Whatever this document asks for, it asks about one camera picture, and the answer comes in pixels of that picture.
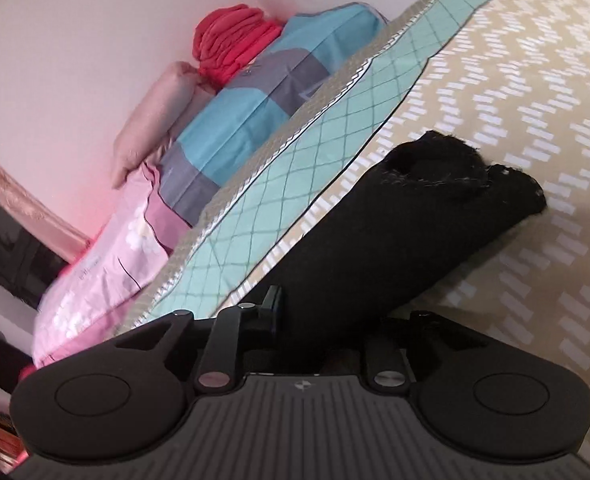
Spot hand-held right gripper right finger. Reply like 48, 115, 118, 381
366, 310, 478, 391

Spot pink and blue pillow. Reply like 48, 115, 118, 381
32, 165, 192, 368

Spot blue and grey checked pillow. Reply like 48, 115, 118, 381
156, 1, 389, 227

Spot black pants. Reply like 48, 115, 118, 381
260, 130, 547, 376

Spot red folded blanket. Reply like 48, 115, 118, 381
192, 4, 284, 95

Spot pink bolster pillow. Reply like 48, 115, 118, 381
112, 60, 217, 190

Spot teal and beige patterned quilt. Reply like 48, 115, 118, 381
114, 0, 590, 471

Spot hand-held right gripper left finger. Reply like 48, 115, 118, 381
109, 285, 283, 392

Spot dark cabinet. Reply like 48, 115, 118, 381
0, 180, 76, 308

